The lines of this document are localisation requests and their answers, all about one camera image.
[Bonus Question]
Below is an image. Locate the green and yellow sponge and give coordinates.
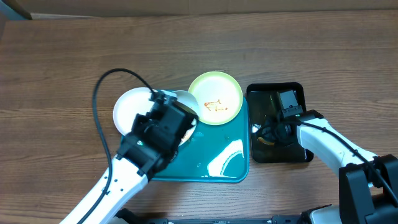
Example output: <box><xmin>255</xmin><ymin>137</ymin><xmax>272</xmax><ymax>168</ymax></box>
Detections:
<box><xmin>257</xmin><ymin>137</ymin><xmax>274</xmax><ymax>146</ymax></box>

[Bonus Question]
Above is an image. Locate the white plate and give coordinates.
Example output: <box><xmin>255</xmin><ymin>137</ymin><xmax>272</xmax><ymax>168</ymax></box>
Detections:
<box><xmin>173</xmin><ymin>90</ymin><xmax>200</xmax><ymax>146</ymax></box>
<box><xmin>113</xmin><ymin>87</ymin><xmax>154</xmax><ymax>136</ymax></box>

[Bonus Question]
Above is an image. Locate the white plate front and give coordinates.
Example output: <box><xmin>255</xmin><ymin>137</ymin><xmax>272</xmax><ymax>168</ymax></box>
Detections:
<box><xmin>173</xmin><ymin>90</ymin><xmax>200</xmax><ymax>146</ymax></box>

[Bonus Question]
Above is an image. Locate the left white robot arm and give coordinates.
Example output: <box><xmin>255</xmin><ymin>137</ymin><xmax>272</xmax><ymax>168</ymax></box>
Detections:
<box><xmin>62</xmin><ymin>87</ymin><xmax>198</xmax><ymax>223</ymax></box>

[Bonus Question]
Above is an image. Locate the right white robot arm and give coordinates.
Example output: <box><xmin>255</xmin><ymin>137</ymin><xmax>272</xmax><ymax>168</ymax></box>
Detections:
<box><xmin>255</xmin><ymin>110</ymin><xmax>397</xmax><ymax>224</ymax></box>

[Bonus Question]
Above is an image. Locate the black water tray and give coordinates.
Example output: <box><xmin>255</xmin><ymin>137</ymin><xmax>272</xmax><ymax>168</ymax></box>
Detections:
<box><xmin>246</xmin><ymin>82</ymin><xmax>314</xmax><ymax>163</ymax></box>

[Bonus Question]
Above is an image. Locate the teal plastic tray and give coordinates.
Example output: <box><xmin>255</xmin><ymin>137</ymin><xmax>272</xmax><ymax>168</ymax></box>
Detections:
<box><xmin>152</xmin><ymin>100</ymin><xmax>250</xmax><ymax>183</ymax></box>

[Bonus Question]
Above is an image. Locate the green rimmed plate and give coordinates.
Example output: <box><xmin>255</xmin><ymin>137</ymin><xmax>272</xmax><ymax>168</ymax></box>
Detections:
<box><xmin>188</xmin><ymin>71</ymin><xmax>243</xmax><ymax>125</ymax></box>

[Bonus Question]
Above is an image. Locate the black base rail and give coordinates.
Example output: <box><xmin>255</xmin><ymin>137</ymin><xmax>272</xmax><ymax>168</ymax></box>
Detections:
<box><xmin>114</xmin><ymin>208</ymin><xmax>343</xmax><ymax>224</ymax></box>

